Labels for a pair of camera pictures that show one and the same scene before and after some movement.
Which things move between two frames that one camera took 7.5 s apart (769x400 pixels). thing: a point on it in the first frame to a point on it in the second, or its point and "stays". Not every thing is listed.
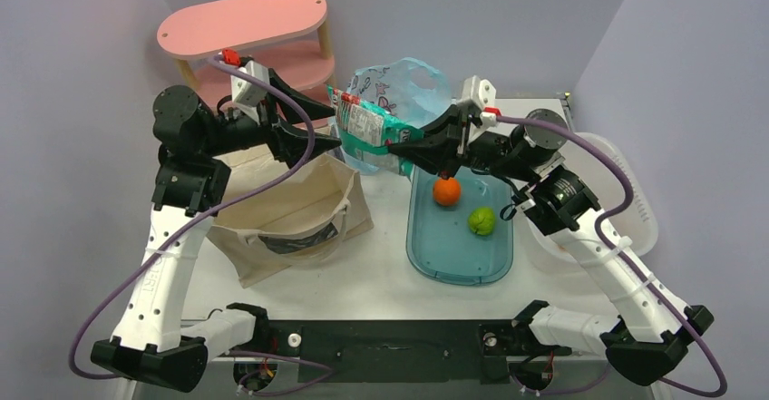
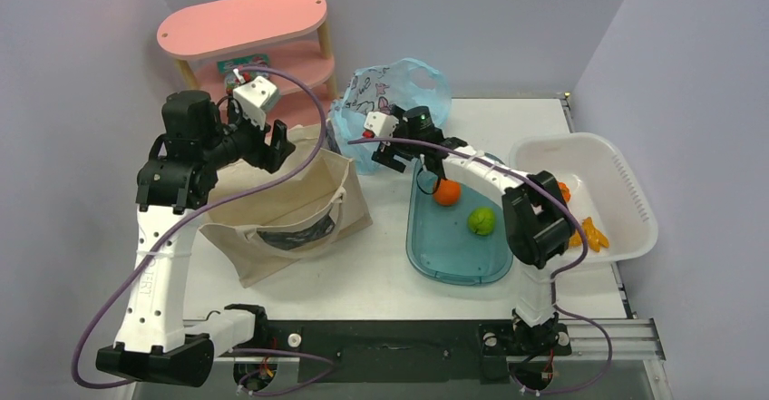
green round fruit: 481,220 stays
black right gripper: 439,147 to 387,153
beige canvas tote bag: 291,222 stays
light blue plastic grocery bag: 408,88 stays
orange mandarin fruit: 446,191 stays
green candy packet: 365,128 to 227,67
